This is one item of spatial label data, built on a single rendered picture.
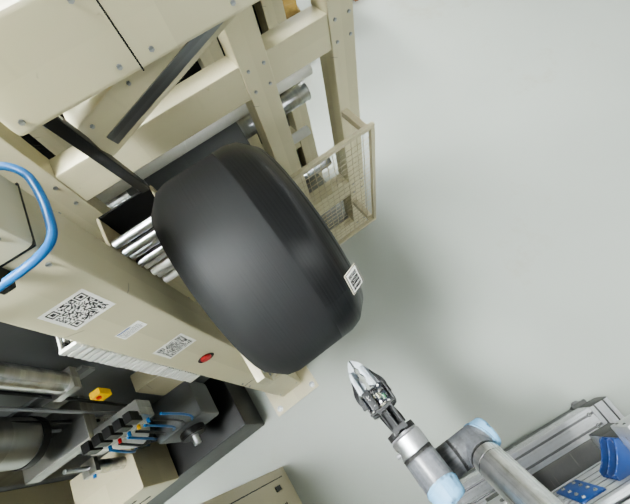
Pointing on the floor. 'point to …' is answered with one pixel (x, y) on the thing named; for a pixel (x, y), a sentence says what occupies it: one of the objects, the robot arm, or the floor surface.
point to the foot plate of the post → (294, 392)
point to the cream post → (73, 246)
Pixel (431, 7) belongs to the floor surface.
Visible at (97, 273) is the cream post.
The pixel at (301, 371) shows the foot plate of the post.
